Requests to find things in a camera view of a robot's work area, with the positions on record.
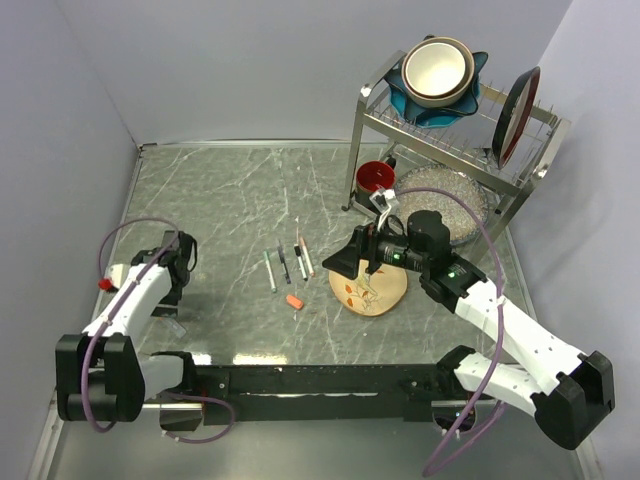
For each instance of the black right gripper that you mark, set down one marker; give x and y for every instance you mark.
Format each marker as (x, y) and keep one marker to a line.
(364, 245)

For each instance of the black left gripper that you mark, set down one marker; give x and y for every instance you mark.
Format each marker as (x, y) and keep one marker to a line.
(166, 310)

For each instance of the white marker with pink end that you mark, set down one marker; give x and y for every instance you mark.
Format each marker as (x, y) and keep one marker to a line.
(306, 256)

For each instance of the white marker with black tip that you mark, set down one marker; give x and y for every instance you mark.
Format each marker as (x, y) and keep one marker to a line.
(301, 262)

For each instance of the blue pen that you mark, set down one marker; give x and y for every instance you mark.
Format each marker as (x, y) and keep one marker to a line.
(282, 259)

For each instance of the white marker with green end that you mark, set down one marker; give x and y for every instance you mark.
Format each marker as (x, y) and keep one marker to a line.
(271, 276)

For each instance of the grey marker with orange tip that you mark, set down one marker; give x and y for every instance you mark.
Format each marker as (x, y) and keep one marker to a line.
(175, 327)

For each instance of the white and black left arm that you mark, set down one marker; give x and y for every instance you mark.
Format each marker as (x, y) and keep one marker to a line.
(99, 375)

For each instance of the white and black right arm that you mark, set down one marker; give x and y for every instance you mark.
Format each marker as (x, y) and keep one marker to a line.
(567, 392)

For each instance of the tan decorated plate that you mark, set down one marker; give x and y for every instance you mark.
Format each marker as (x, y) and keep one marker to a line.
(370, 295)

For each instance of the red and black mug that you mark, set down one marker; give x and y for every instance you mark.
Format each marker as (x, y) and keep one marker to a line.
(372, 176)

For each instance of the speckled glass plate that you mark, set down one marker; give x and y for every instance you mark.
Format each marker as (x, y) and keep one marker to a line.
(460, 224)

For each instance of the black base beam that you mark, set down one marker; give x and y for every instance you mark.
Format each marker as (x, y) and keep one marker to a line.
(331, 392)

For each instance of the blue wavy bowl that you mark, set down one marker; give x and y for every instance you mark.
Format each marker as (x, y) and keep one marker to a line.
(419, 116)

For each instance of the steel dish rack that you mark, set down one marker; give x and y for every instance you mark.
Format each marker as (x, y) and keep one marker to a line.
(464, 146)

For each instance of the cream bowl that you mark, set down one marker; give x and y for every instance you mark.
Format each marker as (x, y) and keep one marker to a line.
(437, 72)

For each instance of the dark red-rimmed plate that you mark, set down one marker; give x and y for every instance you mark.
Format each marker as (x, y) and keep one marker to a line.
(514, 115)

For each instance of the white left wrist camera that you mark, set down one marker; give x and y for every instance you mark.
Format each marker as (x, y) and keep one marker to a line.
(114, 278)

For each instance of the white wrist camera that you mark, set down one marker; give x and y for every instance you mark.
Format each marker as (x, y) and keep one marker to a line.
(114, 278)
(385, 201)

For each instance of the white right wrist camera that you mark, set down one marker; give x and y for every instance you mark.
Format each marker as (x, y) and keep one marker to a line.
(385, 201)

